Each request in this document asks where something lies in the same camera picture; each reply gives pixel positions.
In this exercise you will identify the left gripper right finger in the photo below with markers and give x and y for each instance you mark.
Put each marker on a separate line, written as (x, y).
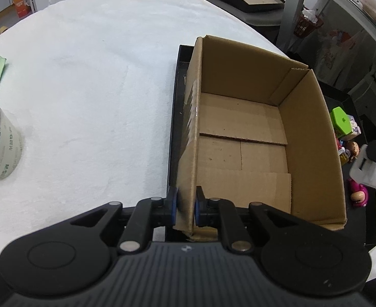
(206, 212)

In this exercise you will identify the brown-haired doll figure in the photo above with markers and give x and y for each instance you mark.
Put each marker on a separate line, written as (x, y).
(353, 148)

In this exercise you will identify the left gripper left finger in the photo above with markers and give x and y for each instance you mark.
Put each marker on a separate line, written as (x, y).
(165, 209)

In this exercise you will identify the green hexagonal box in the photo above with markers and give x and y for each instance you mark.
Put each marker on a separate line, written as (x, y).
(341, 122)

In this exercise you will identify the clear tape roll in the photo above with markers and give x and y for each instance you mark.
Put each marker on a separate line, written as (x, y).
(0, 142)

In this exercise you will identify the red plastic basket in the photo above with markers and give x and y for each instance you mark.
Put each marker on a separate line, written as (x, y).
(307, 23)

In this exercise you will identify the white power adapter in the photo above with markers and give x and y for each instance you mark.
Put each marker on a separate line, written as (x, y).
(363, 170)

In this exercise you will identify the magenta pig toy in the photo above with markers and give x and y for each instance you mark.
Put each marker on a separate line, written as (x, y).
(359, 193)

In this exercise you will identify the brown cardboard box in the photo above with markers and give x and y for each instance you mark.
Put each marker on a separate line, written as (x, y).
(256, 128)

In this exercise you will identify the black tray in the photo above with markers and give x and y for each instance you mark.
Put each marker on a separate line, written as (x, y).
(361, 225)

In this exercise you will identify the grey metal shelf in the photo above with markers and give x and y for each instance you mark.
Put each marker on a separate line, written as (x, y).
(347, 36)

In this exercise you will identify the white table cloth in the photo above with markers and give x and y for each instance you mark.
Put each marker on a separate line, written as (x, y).
(89, 86)

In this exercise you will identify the orange cardboard box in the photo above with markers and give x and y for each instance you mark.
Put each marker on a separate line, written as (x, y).
(22, 7)

